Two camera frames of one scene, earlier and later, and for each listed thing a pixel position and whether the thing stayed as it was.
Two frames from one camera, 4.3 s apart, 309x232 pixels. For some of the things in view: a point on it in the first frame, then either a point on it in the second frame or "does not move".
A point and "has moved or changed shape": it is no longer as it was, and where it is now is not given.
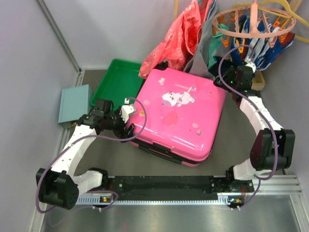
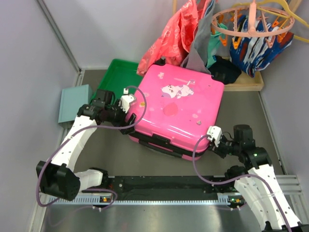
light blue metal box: (75, 102) does not move
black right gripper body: (230, 79) → (225, 146)
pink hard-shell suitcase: (177, 115) has moved or changed shape
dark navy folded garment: (225, 65) does not move
